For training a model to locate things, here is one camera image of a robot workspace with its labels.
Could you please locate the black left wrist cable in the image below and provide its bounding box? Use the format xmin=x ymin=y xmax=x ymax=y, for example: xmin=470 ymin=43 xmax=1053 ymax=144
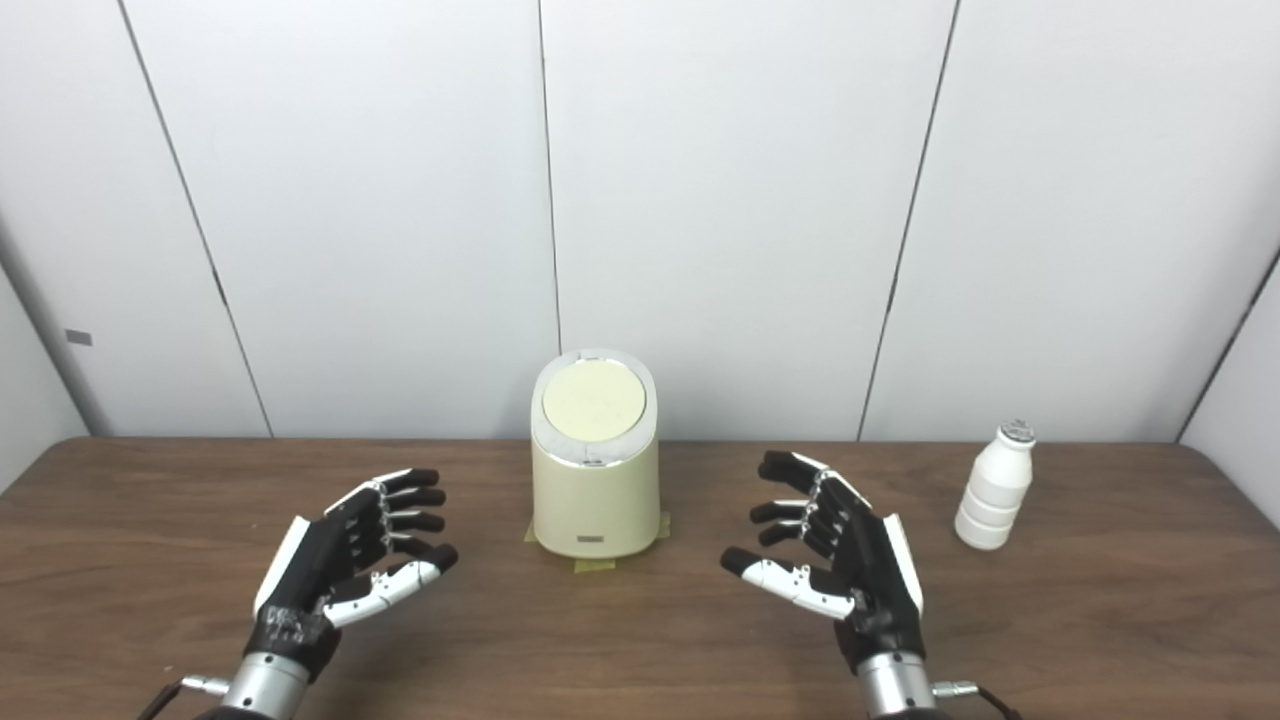
xmin=137 ymin=676 xmax=231 ymax=720

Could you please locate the small white plastic bottle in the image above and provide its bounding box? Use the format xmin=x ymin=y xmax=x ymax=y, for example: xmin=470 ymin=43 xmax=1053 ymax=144
xmin=954 ymin=420 xmax=1037 ymax=551

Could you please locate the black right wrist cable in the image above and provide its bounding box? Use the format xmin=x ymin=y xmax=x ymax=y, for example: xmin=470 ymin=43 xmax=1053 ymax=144
xmin=932 ymin=680 xmax=1023 ymax=720

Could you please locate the cream round bin lid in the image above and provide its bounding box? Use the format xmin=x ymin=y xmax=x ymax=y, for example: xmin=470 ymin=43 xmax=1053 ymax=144
xmin=542 ymin=358 xmax=647 ymax=443

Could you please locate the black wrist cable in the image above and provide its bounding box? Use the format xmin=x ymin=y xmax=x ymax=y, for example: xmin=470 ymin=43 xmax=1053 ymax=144
xmin=932 ymin=680 xmax=1023 ymax=720
xmin=137 ymin=676 xmax=231 ymax=720

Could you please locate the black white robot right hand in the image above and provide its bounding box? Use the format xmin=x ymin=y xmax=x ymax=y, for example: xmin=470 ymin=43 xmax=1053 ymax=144
xmin=720 ymin=450 xmax=926 ymax=673

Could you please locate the black white robot left hand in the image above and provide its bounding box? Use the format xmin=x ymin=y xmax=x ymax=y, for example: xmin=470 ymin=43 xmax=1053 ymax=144
xmin=246 ymin=467 xmax=460 ymax=684

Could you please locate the cream-colored round bin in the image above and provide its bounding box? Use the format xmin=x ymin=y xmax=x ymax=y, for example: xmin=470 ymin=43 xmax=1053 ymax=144
xmin=530 ymin=348 xmax=661 ymax=559

